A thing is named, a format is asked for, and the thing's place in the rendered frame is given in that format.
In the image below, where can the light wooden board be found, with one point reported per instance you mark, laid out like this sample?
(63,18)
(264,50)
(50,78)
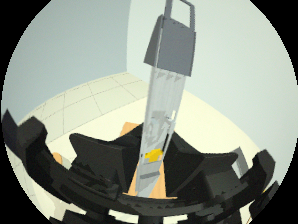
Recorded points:
(159,189)

